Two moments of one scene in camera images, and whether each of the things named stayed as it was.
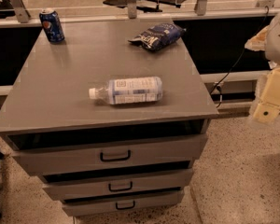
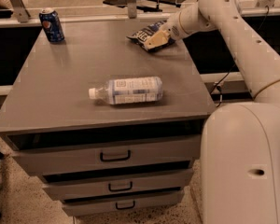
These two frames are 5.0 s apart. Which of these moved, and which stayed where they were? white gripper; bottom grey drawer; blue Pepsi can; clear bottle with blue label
Moved: white gripper
Stayed: bottom grey drawer; blue Pepsi can; clear bottle with blue label
